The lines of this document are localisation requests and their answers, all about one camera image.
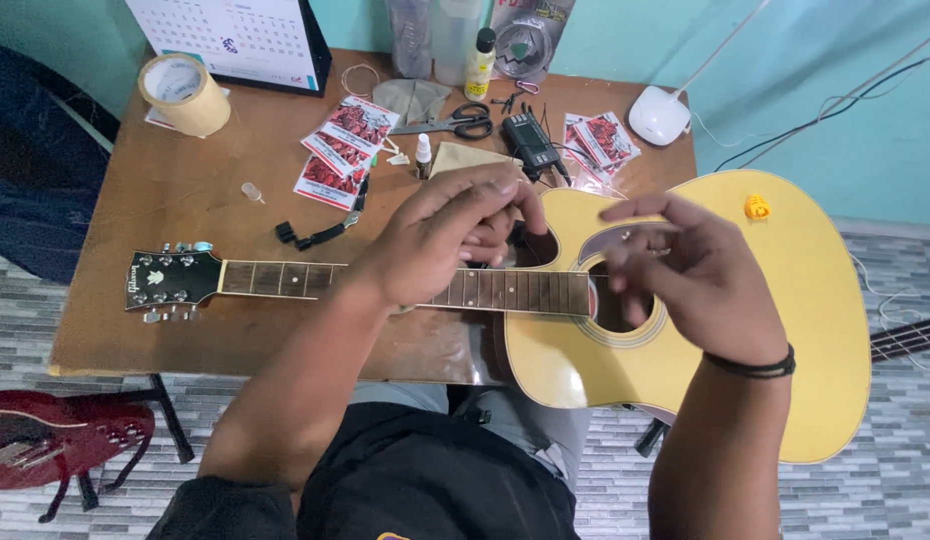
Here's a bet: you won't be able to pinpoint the person's right hand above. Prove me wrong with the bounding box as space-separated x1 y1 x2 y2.
599 192 793 369

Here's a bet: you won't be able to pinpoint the person's left hand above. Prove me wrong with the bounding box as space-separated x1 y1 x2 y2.
351 161 550 312

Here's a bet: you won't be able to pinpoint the beige polishing cloth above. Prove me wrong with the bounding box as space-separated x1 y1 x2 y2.
428 140 525 182

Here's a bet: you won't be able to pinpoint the black electronic tuner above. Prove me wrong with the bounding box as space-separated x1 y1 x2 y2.
500 111 573 186

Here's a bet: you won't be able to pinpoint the small black pliers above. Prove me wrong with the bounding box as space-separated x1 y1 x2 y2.
490 80 541 115

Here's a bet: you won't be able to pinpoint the yellow bottle black cap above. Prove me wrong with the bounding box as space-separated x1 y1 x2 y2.
463 27 498 104

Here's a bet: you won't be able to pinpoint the grey folded cloth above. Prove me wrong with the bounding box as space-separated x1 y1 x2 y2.
372 78 453 128

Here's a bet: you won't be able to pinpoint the white desk lamp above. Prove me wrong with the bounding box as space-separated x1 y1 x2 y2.
627 0 774 147

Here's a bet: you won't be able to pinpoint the black wristband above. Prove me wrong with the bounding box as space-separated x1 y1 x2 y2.
702 342 797 381

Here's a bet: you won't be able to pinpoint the clear white plastic bottle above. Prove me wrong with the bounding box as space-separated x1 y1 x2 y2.
432 0 484 87

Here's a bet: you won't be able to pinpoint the yellow acoustic guitar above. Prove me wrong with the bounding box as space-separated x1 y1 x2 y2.
123 169 873 465

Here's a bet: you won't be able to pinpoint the clear grey plastic bottle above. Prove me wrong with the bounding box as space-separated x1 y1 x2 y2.
384 0 435 81

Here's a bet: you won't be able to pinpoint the bass guitar neck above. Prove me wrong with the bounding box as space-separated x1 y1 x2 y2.
869 314 930 366

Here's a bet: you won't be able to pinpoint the white desk calendar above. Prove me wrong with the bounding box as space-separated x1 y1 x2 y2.
124 0 333 98

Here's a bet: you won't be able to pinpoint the beige packing tape roll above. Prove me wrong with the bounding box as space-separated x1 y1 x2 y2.
137 52 233 139

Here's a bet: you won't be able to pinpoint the black table leg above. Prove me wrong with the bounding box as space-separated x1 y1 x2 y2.
75 372 197 514

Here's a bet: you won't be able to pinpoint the dark blue fabric bag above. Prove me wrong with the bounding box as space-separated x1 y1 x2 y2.
0 33 122 285

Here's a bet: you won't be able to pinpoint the red electric guitar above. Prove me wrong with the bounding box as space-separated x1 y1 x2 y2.
0 388 157 525

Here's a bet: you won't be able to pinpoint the black handled scissors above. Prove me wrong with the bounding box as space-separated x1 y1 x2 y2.
390 102 495 142

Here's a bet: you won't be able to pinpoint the red white string packet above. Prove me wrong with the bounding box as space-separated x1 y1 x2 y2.
561 110 643 180
326 94 401 152
292 153 369 212
299 127 378 179

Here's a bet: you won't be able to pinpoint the clear guitar string bag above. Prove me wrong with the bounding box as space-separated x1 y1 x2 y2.
488 0 578 85

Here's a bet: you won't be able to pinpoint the black string winder tool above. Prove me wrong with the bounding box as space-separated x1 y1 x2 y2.
274 175 372 253

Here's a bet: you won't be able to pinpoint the coiled guitar string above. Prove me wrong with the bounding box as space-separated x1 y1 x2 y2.
339 63 382 99

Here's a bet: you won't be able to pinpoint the white cable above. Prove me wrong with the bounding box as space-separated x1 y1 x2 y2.
847 251 930 374

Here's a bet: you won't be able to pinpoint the black cable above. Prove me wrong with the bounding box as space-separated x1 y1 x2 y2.
712 51 930 174

